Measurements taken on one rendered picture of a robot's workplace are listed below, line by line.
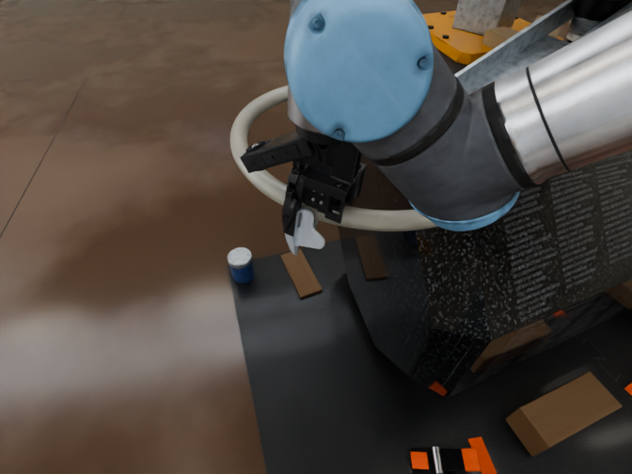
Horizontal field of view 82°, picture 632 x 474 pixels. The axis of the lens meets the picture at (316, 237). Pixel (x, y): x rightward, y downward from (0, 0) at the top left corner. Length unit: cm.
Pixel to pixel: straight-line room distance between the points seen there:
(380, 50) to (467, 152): 11
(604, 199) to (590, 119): 76
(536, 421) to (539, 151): 116
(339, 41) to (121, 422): 141
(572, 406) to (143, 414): 139
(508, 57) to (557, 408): 103
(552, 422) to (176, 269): 152
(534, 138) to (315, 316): 129
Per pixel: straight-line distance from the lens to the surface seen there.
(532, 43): 109
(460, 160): 30
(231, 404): 141
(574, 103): 30
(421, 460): 135
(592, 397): 152
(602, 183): 105
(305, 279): 158
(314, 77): 24
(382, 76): 24
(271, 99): 80
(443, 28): 187
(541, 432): 139
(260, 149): 49
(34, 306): 195
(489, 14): 181
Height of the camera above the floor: 131
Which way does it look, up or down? 47 degrees down
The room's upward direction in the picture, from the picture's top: straight up
